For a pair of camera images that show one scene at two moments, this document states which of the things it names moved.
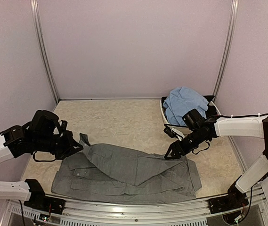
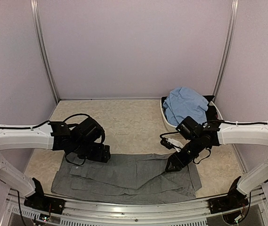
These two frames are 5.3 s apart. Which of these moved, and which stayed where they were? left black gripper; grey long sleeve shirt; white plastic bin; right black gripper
Moved: right black gripper; left black gripper
Stayed: white plastic bin; grey long sleeve shirt
